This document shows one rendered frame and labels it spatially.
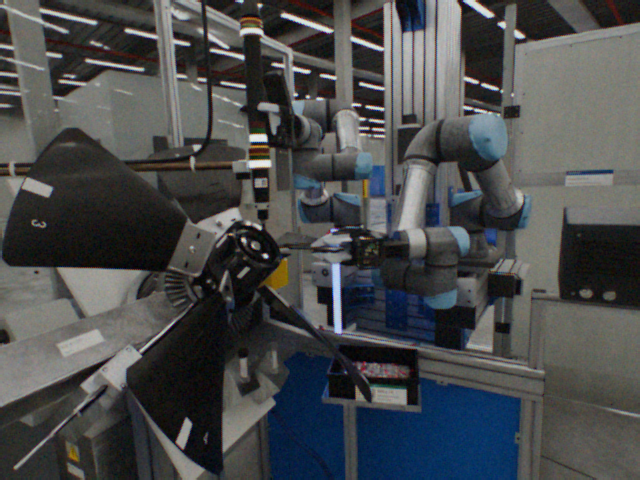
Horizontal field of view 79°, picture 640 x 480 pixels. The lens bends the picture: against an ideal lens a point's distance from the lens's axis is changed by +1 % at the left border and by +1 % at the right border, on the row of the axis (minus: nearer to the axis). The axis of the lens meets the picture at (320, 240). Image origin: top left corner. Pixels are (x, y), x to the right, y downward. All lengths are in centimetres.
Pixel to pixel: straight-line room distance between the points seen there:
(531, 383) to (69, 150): 108
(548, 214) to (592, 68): 75
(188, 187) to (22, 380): 46
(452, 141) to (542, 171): 142
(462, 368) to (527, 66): 179
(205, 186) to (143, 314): 31
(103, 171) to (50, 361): 29
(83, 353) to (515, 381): 94
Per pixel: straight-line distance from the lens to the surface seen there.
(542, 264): 251
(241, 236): 72
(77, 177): 69
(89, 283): 89
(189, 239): 73
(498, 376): 113
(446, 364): 114
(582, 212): 102
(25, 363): 66
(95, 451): 101
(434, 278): 94
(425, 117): 168
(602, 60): 252
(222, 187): 87
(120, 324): 72
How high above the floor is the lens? 135
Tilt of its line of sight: 9 degrees down
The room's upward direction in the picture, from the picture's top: 2 degrees counter-clockwise
